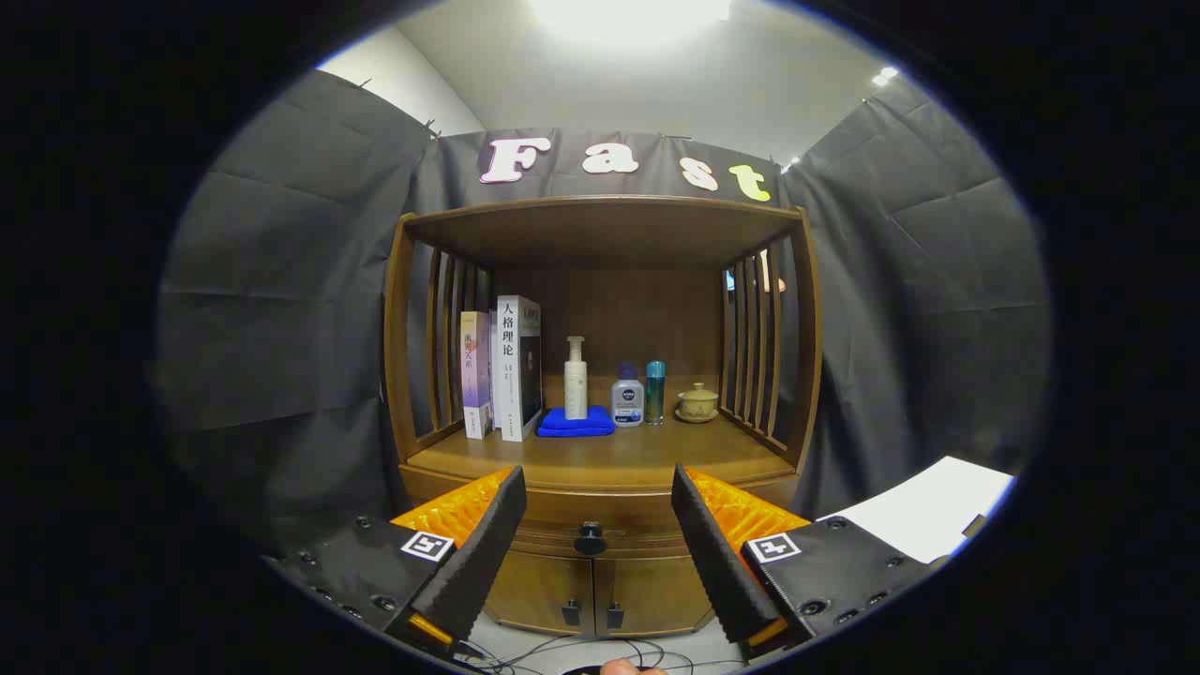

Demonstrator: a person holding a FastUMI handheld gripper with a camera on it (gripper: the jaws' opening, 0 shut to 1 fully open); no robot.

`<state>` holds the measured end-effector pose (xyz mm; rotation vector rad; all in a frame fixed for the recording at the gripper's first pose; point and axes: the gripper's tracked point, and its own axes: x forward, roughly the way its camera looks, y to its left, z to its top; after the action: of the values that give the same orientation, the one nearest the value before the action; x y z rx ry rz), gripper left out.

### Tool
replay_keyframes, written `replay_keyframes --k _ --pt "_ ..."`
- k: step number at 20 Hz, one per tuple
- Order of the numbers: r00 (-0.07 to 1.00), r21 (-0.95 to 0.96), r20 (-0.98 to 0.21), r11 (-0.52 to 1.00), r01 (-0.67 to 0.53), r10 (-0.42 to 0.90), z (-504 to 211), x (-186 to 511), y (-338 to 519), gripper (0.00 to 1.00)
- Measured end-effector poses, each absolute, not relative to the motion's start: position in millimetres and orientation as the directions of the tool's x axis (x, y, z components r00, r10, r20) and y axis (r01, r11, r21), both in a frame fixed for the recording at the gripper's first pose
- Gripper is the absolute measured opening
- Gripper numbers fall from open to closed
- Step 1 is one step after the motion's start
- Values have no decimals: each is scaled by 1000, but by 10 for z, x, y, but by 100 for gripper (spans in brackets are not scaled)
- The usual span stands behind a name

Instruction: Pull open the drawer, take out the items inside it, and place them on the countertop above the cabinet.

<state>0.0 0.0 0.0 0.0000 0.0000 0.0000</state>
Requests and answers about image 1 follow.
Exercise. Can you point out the white board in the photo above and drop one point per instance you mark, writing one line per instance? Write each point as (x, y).
(919, 511)

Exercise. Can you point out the wooden drawer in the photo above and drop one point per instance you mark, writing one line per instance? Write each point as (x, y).
(562, 508)

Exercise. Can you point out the teal bottle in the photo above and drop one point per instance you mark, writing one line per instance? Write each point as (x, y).
(654, 394)

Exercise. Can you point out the blue folded cloth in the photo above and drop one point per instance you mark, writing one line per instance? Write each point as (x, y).
(574, 424)

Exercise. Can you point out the white book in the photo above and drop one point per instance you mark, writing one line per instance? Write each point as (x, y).
(514, 375)

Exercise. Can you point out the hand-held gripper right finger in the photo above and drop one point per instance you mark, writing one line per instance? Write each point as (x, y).
(717, 553)

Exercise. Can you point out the white bottle with blue cap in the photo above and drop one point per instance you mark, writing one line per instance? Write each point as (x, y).
(627, 401)

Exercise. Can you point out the wooden countertop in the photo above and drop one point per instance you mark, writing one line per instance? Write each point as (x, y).
(619, 459)

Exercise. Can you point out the black drawer knob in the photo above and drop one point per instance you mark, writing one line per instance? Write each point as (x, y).
(591, 539)

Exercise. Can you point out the black backdrop cloth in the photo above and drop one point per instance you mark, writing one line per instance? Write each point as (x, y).
(281, 281)

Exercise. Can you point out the wooden cabinet door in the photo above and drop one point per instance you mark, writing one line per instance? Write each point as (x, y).
(539, 591)
(656, 595)

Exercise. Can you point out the white pump bottle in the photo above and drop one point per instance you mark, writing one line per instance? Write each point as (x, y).
(576, 384)

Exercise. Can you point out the purple book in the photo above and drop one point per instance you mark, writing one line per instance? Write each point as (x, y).
(475, 375)

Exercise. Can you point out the ceramic lidded teacup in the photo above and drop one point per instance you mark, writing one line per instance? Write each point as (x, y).
(697, 403)

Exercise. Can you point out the wooden cabinet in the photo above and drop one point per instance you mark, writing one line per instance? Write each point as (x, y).
(609, 319)

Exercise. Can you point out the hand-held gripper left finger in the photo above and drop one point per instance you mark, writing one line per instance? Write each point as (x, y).
(483, 553)

